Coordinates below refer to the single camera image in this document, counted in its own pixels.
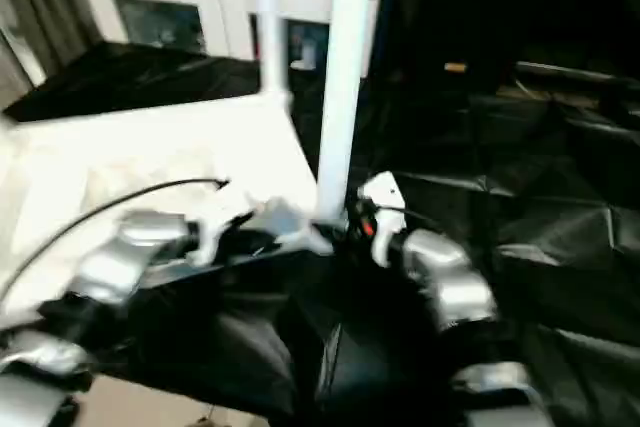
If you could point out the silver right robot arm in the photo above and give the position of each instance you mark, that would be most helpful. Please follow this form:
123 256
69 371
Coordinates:
450 282

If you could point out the white plastic table top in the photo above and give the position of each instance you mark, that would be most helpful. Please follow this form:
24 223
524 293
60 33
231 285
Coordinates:
130 157

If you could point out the black plastic mat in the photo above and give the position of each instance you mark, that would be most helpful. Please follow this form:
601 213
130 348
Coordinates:
530 227

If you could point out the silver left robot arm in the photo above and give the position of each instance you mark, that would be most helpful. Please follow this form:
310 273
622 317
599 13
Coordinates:
120 262

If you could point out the grey curtain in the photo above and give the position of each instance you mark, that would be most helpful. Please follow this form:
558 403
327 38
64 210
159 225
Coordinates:
40 17

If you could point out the white plastic table leg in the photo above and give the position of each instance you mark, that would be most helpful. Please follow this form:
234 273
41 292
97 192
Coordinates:
345 67
271 17

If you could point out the small orange label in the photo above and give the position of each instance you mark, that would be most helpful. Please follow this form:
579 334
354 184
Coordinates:
455 67

